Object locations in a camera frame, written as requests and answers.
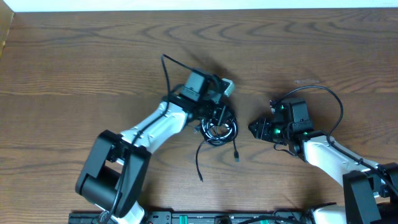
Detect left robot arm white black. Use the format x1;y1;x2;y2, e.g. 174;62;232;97
75;69;234;223

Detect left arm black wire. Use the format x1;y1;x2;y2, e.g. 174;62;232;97
98;54;200;224

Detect white usb cable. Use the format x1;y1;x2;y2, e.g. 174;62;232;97
205;123;234;139

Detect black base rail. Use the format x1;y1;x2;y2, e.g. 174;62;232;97
68;210;312;224

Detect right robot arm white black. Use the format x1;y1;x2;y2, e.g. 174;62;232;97
248;98;397;223

